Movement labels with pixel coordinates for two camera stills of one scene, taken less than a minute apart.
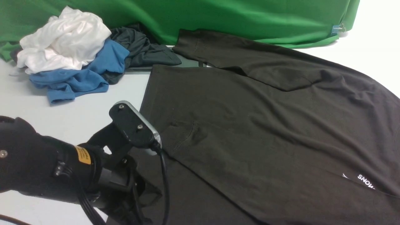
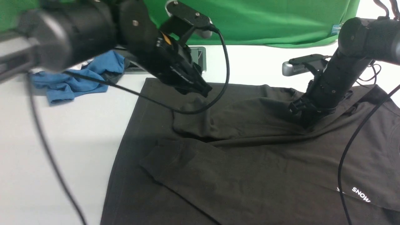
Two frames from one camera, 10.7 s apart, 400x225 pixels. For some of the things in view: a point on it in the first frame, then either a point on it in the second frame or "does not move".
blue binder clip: [336, 28] does not move
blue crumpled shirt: [62, 85] does not move
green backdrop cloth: [304, 23] does not move
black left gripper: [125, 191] to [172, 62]
